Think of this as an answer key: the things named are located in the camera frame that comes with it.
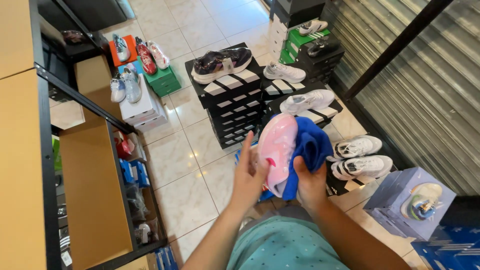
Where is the tall stack of black striped boxes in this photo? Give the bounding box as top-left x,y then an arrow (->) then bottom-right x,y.
184,42 -> 264,150

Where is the orange shoe box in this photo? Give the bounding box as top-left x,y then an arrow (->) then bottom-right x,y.
108,34 -> 139,68

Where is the blue cloth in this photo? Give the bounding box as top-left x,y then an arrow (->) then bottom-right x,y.
281,116 -> 334,202

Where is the light blue shoe box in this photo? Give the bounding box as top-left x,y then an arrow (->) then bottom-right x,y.
118,60 -> 144,76

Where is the stack of white shoe boxes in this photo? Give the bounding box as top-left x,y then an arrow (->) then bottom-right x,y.
119,73 -> 169,133

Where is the white sneaker with dark heel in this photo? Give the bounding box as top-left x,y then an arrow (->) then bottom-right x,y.
298,20 -> 329,37

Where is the white and red sneaker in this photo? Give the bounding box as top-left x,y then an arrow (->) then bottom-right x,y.
146,40 -> 170,70

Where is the stack of blue shoe boxes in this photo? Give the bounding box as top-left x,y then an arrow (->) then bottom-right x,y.
410,224 -> 480,270

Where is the dark purple sneaker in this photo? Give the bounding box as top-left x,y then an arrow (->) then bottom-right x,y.
191,47 -> 253,85

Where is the lavender shoe box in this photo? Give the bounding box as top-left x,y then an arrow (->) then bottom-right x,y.
362,166 -> 457,242

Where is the white sneaker with black stripes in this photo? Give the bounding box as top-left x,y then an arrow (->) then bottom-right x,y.
326,135 -> 383,163
330,155 -> 394,181

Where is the black shoe box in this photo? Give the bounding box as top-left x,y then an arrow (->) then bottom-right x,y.
325,161 -> 377,197

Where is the plain white sneaker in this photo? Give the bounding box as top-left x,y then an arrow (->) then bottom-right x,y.
279,89 -> 335,116

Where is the grey metal roller shutter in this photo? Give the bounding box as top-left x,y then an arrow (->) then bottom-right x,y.
322,0 -> 480,196

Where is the person's right hand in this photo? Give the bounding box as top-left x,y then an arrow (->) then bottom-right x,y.
293,155 -> 329,212

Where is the light grey sneaker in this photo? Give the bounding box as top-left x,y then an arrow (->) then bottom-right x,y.
263,61 -> 307,84

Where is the black metal pole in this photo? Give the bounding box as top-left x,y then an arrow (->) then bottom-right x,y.
343,0 -> 455,101

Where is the person's left hand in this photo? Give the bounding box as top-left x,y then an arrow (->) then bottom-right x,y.
229,130 -> 270,215

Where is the low stack of black striped boxes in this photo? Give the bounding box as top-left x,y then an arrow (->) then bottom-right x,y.
260,65 -> 344,130

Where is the stack of green shoe boxes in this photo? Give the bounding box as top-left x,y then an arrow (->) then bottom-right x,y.
136,55 -> 183,98

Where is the multicolour green blue sneaker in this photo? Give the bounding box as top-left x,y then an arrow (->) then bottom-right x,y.
400,182 -> 443,221

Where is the person's teal patterned shirt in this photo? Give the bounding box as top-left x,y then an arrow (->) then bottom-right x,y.
226,215 -> 350,270

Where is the white and teal sneaker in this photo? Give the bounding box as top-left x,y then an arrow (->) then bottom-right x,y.
112,33 -> 131,63

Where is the pink sneaker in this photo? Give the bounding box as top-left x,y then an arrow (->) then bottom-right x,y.
256,113 -> 299,199

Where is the black metal shelf rack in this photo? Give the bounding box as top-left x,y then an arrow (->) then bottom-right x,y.
0,0 -> 179,270

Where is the pile of mixed shoe boxes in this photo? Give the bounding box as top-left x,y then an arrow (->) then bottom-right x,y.
267,0 -> 346,85

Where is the pale blue sneaker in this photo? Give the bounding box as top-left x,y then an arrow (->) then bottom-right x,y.
110,72 -> 127,104
121,67 -> 143,104

